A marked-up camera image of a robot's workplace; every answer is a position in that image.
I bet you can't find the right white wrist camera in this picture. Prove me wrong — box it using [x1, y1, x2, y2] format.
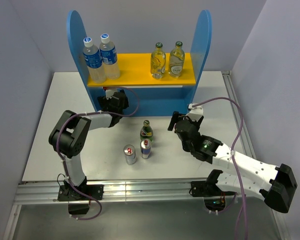
[186, 103, 204, 122]

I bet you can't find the clear Chang soda bottle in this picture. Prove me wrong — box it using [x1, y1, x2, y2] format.
[168, 41, 185, 77]
[150, 42, 166, 79]

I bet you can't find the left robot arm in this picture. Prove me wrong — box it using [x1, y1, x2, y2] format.
[48, 88, 129, 200]

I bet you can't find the left plastic water bottle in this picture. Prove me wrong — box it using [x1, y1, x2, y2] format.
[82, 37, 106, 84]

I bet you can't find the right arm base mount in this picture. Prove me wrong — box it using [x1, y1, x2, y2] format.
[188, 180, 237, 216]

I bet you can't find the aluminium front rail frame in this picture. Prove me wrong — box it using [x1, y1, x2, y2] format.
[2, 174, 286, 240]

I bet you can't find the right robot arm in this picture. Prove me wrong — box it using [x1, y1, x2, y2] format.
[168, 111, 298, 214]

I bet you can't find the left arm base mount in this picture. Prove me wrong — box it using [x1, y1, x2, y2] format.
[57, 183, 104, 217]

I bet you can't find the aluminium right side rail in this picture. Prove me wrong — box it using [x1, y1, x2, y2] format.
[221, 71, 256, 159]

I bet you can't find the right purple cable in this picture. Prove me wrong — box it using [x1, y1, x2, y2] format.
[191, 96, 250, 240]

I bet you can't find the right plastic water bottle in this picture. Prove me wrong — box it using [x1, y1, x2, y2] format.
[99, 33, 121, 80]

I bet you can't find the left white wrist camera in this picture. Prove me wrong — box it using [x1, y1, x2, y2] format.
[103, 86, 118, 100]

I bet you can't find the green Perrier bottle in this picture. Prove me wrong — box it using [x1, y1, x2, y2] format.
[139, 120, 154, 142]

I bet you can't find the plastic water bottle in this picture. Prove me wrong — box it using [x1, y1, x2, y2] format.
[82, 37, 106, 84]
[99, 33, 121, 80]

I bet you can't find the blue Red Bull can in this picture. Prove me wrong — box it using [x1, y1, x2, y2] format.
[140, 139, 152, 159]

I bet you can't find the silver Red Bull can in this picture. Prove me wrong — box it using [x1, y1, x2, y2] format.
[123, 144, 137, 165]

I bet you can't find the blue and yellow wooden shelf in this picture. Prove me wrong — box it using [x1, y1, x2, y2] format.
[66, 9, 213, 117]

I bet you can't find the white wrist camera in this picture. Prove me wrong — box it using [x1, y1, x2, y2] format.
[186, 103, 204, 122]
[103, 86, 118, 100]

